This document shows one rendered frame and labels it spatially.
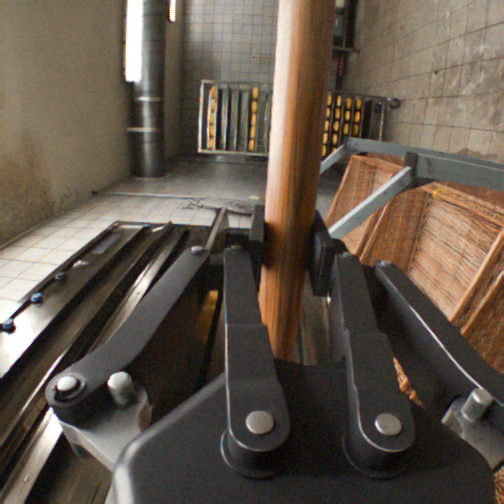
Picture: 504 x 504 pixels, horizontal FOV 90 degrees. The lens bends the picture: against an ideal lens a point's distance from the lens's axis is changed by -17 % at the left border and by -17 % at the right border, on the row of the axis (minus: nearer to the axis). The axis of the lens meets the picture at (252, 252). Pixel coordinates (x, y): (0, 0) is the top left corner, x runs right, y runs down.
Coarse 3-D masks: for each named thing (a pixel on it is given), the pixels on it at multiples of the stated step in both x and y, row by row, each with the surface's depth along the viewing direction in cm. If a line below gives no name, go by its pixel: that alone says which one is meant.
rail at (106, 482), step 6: (216, 216) 153; (210, 228) 137; (210, 234) 130; (204, 240) 124; (204, 246) 118; (108, 474) 38; (102, 480) 37; (108, 480) 37; (102, 486) 36; (108, 486) 36; (102, 492) 35; (108, 492) 36; (96, 498) 34; (102, 498) 34
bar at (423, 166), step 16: (352, 144) 93; (368, 144) 93; (384, 144) 92; (400, 144) 94; (336, 160) 96; (416, 160) 49; (432, 160) 49; (448, 160) 48; (464, 160) 93; (480, 160) 92; (400, 176) 51; (416, 176) 50; (432, 176) 50; (448, 176) 50; (464, 176) 49; (480, 176) 49; (496, 176) 49; (384, 192) 53; (400, 192) 53; (368, 208) 54; (336, 224) 57; (352, 224) 55; (304, 320) 41; (304, 336) 38; (304, 352) 35
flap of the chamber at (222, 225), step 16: (224, 208) 165; (224, 224) 155; (208, 240) 123; (208, 304) 104; (208, 320) 101; (192, 336) 81; (192, 352) 79; (176, 368) 66; (192, 368) 77; (176, 384) 64; (192, 384) 76; (160, 400) 54; (176, 400) 63; (160, 416) 53; (112, 496) 35
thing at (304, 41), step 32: (288, 0) 13; (320, 0) 12; (288, 32) 13; (320, 32) 13; (288, 64) 14; (320, 64) 14; (288, 96) 14; (320, 96) 14; (288, 128) 15; (320, 128) 15; (288, 160) 16; (320, 160) 16; (288, 192) 16; (288, 224) 17; (288, 256) 18; (288, 288) 19; (288, 320) 20; (288, 352) 21
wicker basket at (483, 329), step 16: (496, 288) 49; (480, 304) 51; (496, 304) 51; (480, 320) 53; (464, 336) 54; (480, 336) 54; (496, 336) 54; (480, 352) 56; (496, 352) 56; (496, 368) 58; (416, 400) 63; (496, 480) 42; (496, 496) 40
